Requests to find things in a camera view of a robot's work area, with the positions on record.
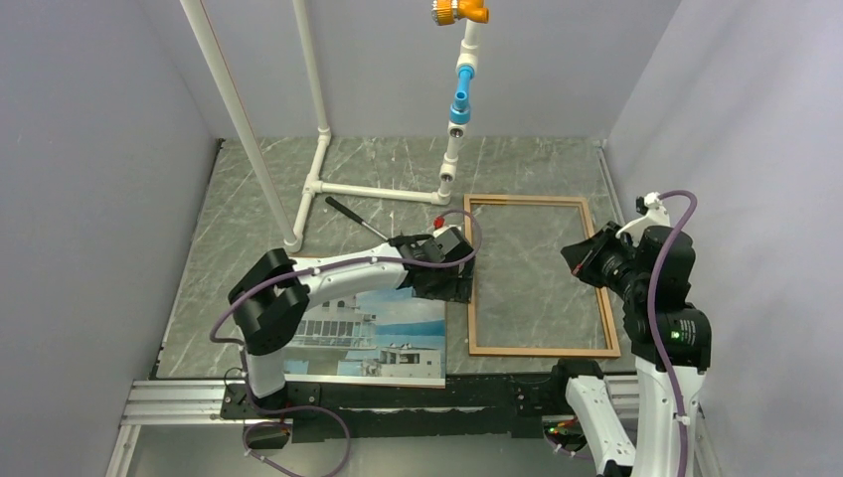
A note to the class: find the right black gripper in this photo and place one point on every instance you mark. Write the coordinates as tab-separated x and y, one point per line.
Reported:
583	255

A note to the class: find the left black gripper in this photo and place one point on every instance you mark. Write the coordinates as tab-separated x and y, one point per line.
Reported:
459	289

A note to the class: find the building photo print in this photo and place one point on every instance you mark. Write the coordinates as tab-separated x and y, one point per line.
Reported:
376	338

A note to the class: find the brown wooden picture frame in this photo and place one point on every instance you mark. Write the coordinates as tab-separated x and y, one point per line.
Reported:
610	351

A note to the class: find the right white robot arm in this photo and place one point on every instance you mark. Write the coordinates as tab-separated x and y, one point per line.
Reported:
670	340

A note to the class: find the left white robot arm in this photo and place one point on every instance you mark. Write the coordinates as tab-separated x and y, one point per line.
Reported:
269	302

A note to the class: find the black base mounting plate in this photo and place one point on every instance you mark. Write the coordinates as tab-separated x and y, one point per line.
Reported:
516	405

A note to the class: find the blue pipe fitting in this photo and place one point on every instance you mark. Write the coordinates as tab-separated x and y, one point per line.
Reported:
460	110

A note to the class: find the orange pipe fitting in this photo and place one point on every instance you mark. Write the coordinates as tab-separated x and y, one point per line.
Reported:
448	12

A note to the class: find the white pvc pipe stand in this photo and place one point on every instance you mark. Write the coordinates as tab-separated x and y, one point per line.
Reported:
293	171

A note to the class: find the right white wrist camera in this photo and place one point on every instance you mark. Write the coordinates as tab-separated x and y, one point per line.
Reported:
652	213

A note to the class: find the aluminium rail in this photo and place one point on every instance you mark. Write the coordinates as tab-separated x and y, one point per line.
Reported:
167	402

